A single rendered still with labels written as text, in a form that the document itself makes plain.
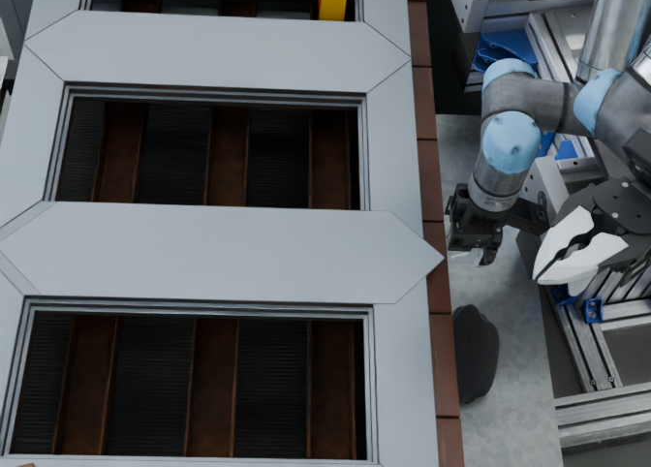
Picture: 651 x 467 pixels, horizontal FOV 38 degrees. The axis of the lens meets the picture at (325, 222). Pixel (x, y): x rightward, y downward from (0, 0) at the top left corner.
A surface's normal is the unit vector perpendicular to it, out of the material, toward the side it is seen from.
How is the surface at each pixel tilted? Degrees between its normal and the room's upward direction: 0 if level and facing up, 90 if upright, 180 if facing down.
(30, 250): 0
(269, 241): 0
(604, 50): 64
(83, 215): 0
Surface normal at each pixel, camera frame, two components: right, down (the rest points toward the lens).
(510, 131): 0.07, -0.53
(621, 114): -0.48, 0.01
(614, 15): -0.50, 0.36
